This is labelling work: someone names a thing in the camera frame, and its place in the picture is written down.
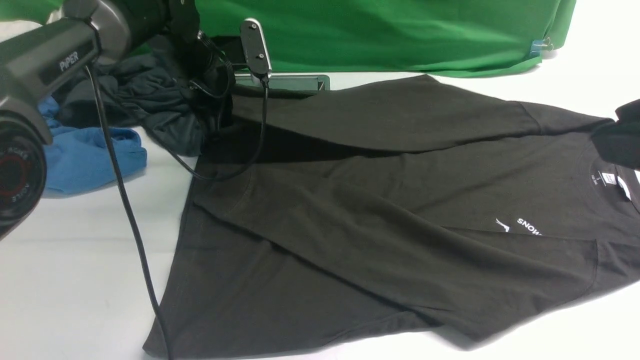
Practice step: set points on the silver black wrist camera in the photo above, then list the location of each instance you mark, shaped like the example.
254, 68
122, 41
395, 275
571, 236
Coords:
258, 60

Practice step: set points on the metal table cable hatch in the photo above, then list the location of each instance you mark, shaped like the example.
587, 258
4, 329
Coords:
305, 82

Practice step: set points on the dark teal crumpled garment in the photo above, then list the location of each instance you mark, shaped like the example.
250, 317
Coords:
138, 91

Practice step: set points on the blue binder clip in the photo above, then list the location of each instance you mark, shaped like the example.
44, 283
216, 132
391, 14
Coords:
540, 46

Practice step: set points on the dark gray long-sleeve top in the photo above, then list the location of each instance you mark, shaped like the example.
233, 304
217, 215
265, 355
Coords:
397, 206

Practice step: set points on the green backdrop cloth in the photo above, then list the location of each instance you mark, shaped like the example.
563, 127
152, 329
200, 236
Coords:
458, 38

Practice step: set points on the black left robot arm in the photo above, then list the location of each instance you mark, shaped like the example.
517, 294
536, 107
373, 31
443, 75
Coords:
38, 62

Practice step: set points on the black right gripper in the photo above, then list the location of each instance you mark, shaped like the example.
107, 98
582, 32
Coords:
619, 142

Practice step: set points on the blue crumpled garment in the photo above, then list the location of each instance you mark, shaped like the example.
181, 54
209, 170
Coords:
78, 161

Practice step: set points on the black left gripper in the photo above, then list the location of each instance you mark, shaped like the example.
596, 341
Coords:
202, 70

